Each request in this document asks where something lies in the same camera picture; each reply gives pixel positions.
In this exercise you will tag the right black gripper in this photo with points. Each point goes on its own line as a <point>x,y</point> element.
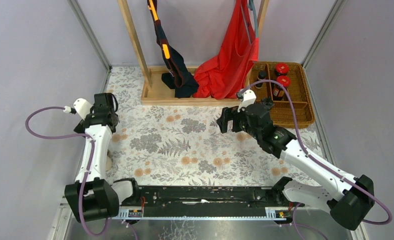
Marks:
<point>232,118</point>

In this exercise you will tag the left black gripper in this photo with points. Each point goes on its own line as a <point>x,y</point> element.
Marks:
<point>95,121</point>

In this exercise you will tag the small black cap spice bottle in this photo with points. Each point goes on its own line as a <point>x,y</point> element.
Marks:
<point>261,76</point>

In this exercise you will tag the red lid sauce jar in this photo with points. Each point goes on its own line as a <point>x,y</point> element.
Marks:
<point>281,69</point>

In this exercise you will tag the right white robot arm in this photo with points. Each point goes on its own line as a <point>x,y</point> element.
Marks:
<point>342,195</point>

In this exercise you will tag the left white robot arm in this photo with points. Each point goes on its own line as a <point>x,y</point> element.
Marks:
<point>91,197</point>

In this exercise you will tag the red apron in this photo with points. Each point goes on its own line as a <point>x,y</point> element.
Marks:
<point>222,76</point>

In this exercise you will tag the small dark bottle front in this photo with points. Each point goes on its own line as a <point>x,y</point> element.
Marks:
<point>109,161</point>

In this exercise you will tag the floral table mat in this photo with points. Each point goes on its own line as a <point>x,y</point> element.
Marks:
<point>182,145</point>

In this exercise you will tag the dark navy garment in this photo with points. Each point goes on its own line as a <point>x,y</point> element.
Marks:
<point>178,77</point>

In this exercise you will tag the wicker divided tray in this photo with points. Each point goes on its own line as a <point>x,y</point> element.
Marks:
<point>281,113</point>

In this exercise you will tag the grey clothes hanger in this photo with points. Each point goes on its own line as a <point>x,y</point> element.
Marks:
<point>251,6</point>

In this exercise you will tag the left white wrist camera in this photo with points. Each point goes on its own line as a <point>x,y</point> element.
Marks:
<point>80,106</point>

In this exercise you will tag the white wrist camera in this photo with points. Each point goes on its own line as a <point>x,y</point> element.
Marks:
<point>80,106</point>
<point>247,97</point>

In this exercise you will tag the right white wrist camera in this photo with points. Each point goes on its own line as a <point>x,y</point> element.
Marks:
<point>247,97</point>

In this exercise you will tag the wooden rack frame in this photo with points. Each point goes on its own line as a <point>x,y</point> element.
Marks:
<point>154,92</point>

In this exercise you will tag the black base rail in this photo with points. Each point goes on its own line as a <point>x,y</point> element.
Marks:
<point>249,203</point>

